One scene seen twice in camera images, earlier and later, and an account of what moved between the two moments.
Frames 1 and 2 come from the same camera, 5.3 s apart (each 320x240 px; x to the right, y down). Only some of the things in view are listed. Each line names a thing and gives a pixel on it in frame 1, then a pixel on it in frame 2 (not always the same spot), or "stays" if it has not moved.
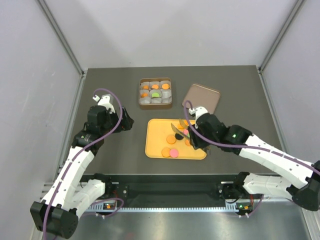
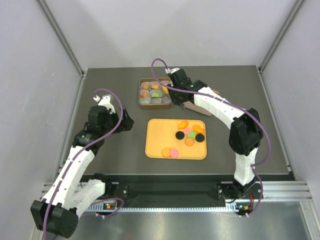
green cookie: x=155 y=95 stays
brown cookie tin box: x=155 y=93 stays
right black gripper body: x=198 y=141 -> x=176 y=97
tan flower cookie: x=155 y=86 stays
